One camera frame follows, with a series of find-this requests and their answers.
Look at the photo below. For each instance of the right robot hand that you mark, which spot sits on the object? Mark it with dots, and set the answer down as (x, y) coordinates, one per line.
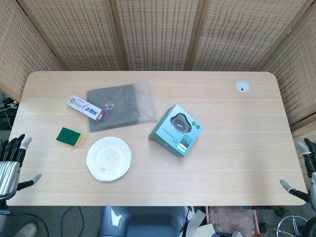
(311, 163)

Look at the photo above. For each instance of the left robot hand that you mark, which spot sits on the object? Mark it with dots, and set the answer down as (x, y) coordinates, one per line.
(8, 175)

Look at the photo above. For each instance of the green yellow sponge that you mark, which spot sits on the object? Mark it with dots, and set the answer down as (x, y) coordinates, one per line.
(69, 137)

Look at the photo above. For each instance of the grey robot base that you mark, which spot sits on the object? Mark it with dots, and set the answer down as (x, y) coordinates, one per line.
(138, 222)

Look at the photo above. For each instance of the white round plate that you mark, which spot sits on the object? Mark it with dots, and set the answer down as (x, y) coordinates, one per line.
(108, 159)

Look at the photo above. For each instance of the beige shoe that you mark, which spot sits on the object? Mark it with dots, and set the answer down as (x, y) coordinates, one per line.
(26, 230)

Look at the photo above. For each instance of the pink cloth bundle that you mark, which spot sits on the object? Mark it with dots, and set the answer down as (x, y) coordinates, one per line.
(232, 218)

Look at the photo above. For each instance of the white red toothpaste box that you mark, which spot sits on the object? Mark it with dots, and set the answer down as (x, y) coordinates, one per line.
(85, 108)

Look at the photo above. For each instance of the beige cardboard piece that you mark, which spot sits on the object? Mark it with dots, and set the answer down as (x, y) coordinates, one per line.
(203, 230)

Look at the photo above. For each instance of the grey cloth in plastic bag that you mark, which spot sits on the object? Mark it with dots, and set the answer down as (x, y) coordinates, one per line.
(121, 108)

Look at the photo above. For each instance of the white power strip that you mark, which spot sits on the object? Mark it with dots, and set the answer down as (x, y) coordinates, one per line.
(190, 212)

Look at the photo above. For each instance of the teal speaker box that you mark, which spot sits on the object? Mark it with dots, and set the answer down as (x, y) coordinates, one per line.
(176, 130)

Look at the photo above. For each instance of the bamboo folding screen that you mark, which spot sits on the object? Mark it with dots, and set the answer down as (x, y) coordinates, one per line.
(158, 32)

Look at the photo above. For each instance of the chrome stool frame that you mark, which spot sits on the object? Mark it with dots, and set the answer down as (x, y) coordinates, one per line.
(292, 223)

